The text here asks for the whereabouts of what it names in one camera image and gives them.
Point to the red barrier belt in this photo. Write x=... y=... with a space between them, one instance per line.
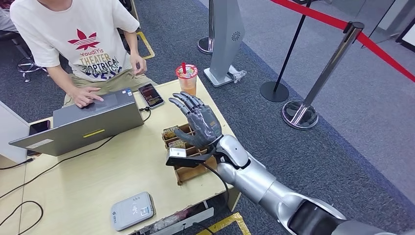
x=385 y=55
x=311 y=13

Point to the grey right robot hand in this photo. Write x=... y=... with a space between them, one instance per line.
x=204 y=126

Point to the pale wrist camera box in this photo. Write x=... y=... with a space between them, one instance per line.
x=177 y=153

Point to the crumpled white bag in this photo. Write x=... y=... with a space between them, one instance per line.
x=238 y=74

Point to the white cabinet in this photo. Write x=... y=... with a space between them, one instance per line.
x=11 y=136

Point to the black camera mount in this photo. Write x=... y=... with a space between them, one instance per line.
x=188 y=161

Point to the yellow floor tape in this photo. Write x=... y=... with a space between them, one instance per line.
x=227 y=220

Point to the grey card reader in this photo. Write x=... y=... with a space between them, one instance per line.
x=133 y=211

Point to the person's left forearm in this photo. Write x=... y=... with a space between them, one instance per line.
x=132 y=45

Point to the person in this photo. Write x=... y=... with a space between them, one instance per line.
x=84 y=19
x=6 y=19

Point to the grey kiosk stand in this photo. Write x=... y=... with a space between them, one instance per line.
x=227 y=39

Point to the black framed board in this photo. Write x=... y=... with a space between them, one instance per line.
x=408 y=37

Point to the white metal bar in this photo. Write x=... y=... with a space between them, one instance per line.
x=188 y=222

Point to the beige wooden desk panel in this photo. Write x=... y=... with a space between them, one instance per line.
x=134 y=13

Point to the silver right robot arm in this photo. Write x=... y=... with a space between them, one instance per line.
x=259 y=185

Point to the wooden card organizer box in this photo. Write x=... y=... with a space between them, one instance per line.
x=194 y=173

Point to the person's right hand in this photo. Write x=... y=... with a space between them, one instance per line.
x=84 y=97

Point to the black stanchion post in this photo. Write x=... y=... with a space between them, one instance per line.
x=274 y=91

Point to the silver-edged smartphone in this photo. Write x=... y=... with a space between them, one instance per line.
x=150 y=95

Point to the clear plastic bag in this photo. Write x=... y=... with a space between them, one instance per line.
x=168 y=222

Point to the person's left hand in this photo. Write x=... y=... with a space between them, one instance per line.
x=138 y=65

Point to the person's right forearm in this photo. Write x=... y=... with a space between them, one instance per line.
x=61 y=79

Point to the black office chair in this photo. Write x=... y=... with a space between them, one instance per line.
x=29 y=66

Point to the chrome stanchion post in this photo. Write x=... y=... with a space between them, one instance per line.
x=204 y=45
x=300 y=115

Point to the orange hotel key card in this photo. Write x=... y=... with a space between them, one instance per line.
x=176 y=144
x=171 y=133

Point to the black smartphone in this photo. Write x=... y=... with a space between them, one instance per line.
x=39 y=126

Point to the grey laptop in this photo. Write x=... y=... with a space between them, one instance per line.
x=97 y=125

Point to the red straw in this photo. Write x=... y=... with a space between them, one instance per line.
x=184 y=68

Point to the orange drink cup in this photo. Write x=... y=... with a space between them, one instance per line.
x=188 y=86

